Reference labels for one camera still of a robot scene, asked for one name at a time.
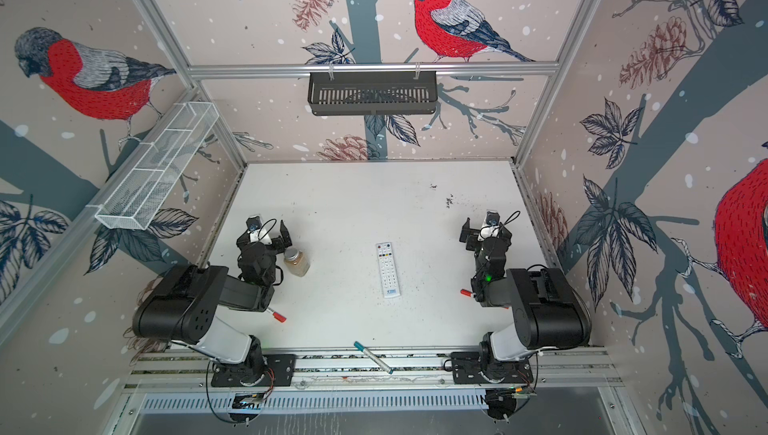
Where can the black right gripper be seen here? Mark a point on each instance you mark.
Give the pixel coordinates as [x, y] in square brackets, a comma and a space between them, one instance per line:
[473, 244]

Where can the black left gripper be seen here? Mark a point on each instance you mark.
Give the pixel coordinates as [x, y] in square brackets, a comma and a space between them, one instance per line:
[277, 244]

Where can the white remote control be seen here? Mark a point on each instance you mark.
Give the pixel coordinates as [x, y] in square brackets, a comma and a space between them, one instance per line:
[387, 271]

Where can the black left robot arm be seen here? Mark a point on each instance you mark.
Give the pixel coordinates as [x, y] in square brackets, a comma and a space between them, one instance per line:
[182, 308]

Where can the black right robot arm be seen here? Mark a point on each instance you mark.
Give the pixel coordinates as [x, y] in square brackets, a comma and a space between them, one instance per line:
[547, 314]

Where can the glass spice jar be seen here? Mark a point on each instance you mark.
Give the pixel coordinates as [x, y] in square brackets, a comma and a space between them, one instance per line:
[296, 261]

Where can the red marker left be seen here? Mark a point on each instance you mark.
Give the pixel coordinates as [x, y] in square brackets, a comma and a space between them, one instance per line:
[277, 316]

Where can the teal capped pen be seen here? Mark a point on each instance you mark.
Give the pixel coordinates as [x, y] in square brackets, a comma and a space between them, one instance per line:
[376, 359]

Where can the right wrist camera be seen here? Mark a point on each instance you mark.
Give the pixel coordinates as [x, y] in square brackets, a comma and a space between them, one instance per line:
[491, 225]

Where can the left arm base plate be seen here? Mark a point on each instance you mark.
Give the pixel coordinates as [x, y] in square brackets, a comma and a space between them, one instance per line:
[271, 370]

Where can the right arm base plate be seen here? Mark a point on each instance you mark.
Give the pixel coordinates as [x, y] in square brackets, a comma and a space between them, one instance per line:
[474, 368]

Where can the white mesh wall tray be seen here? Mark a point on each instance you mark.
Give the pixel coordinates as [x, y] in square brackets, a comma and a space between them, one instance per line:
[140, 194]

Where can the black wall basket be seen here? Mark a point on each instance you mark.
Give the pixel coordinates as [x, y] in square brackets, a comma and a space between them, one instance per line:
[373, 93]

